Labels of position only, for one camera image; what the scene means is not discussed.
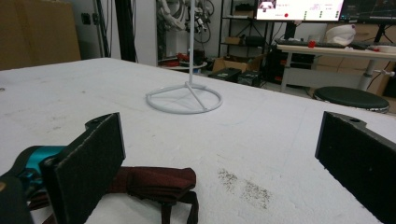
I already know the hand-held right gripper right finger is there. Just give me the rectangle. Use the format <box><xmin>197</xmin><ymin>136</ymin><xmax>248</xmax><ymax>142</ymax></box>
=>
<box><xmin>314</xmin><ymin>110</ymin><xmax>396</xmax><ymax>224</ymax></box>

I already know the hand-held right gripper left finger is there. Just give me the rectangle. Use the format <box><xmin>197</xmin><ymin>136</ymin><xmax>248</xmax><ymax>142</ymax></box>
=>
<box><xmin>39</xmin><ymin>112</ymin><xmax>127</xmax><ymax>224</ymax></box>

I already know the dark red cloth with straps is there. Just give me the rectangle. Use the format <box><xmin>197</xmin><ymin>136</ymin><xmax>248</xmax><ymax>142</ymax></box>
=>
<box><xmin>28</xmin><ymin>165</ymin><xmax>200</xmax><ymax>224</ymax></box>

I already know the black round stool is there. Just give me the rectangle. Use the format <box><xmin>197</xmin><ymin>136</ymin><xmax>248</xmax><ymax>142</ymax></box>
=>
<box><xmin>312</xmin><ymin>86</ymin><xmax>390</xmax><ymax>114</ymax></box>

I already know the white desk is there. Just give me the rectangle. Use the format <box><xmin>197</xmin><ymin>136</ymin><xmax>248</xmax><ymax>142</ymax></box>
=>
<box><xmin>276</xmin><ymin>43</ymin><xmax>396</xmax><ymax>93</ymax></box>

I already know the white bag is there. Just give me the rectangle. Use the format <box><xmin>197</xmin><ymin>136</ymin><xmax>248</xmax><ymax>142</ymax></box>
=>
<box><xmin>324</xmin><ymin>23</ymin><xmax>357</xmax><ymax>47</ymax></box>

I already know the black keyboard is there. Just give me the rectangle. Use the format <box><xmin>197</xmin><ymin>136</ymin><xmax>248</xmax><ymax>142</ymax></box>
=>
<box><xmin>275</xmin><ymin>38</ymin><xmax>347</xmax><ymax>49</ymax></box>

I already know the black case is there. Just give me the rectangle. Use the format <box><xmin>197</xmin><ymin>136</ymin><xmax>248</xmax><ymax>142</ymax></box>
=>
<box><xmin>207</xmin><ymin>67</ymin><xmax>243</xmax><ymax>83</ymax></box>
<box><xmin>237</xmin><ymin>70</ymin><xmax>263</xmax><ymax>88</ymax></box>

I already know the small round white table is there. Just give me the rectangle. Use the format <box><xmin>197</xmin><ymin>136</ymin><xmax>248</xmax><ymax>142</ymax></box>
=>
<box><xmin>161</xmin><ymin>61</ymin><xmax>208</xmax><ymax>72</ymax></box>

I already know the black curtain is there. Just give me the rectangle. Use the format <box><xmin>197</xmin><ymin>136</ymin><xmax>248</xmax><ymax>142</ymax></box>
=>
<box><xmin>114</xmin><ymin>0</ymin><xmax>138</xmax><ymax>63</ymax></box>

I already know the large cardboard box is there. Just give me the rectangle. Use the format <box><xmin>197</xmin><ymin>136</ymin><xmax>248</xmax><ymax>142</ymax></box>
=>
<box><xmin>0</xmin><ymin>0</ymin><xmax>82</xmax><ymax>72</ymax></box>

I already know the dark computer monitor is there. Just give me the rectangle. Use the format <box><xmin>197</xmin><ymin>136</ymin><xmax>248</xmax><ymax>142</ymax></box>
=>
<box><xmin>340</xmin><ymin>0</ymin><xmax>396</xmax><ymax>25</ymax></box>

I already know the open cardboard box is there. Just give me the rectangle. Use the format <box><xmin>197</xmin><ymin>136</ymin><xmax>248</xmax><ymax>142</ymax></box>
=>
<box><xmin>212</xmin><ymin>55</ymin><xmax>266</xmax><ymax>75</ymax></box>

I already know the bright computer monitor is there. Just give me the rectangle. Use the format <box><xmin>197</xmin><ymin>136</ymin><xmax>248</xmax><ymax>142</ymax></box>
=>
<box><xmin>255</xmin><ymin>0</ymin><xmax>346</xmax><ymax>22</ymax></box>

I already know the black metal shelf rack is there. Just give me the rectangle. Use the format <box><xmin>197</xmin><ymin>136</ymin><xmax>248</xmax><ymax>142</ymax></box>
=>
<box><xmin>219</xmin><ymin>0</ymin><xmax>276</xmax><ymax>61</ymax></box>

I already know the white stand with ring base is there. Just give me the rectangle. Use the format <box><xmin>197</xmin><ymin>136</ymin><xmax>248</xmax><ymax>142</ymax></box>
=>
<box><xmin>145</xmin><ymin>0</ymin><xmax>224</xmax><ymax>116</ymax></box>

